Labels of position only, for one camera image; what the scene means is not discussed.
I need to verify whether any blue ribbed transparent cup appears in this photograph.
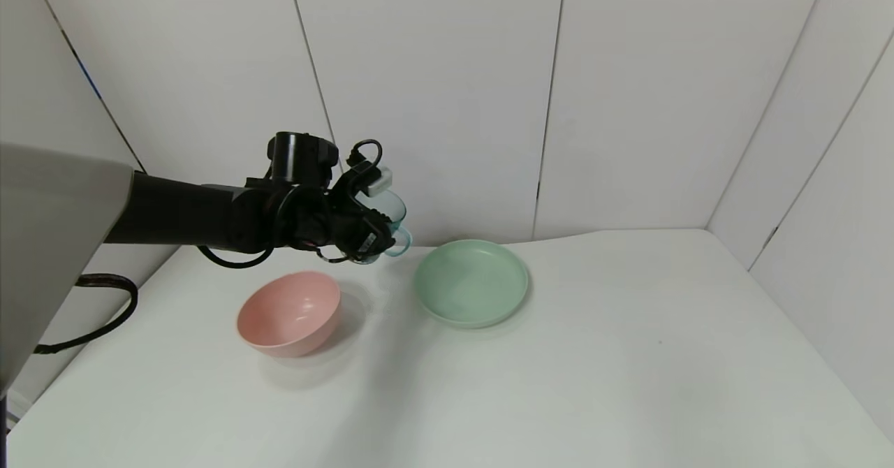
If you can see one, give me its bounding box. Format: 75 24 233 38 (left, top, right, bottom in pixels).
356 189 413 265

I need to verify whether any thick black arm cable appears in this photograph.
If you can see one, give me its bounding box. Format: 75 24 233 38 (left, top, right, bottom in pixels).
34 274 139 355

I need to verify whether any green round plate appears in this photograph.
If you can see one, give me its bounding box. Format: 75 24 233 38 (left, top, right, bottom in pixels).
413 240 530 330

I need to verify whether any pink bowl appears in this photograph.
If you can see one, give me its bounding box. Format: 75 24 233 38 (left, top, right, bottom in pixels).
236 271 342 358

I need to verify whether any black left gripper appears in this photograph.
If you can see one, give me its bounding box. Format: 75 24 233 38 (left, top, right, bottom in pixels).
330 208 396 262

